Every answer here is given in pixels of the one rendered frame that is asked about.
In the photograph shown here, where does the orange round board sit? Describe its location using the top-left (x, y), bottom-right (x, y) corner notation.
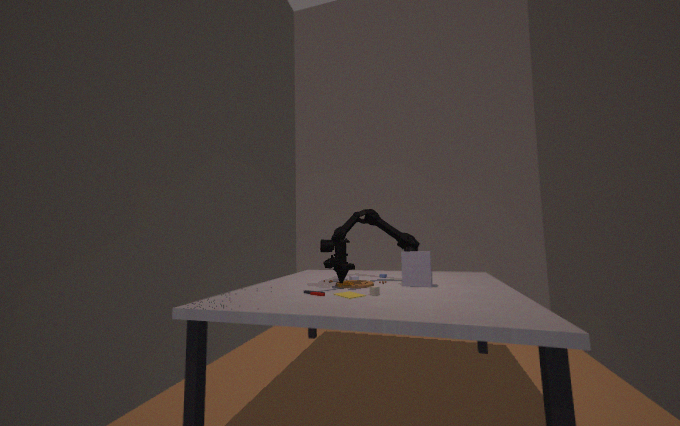
top-left (336, 280), bottom-right (374, 288)

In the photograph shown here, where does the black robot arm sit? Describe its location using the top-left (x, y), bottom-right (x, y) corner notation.
top-left (320, 209), bottom-right (420, 269)

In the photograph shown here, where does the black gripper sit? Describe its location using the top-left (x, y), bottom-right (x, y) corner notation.
top-left (333, 252), bottom-right (355, 283)

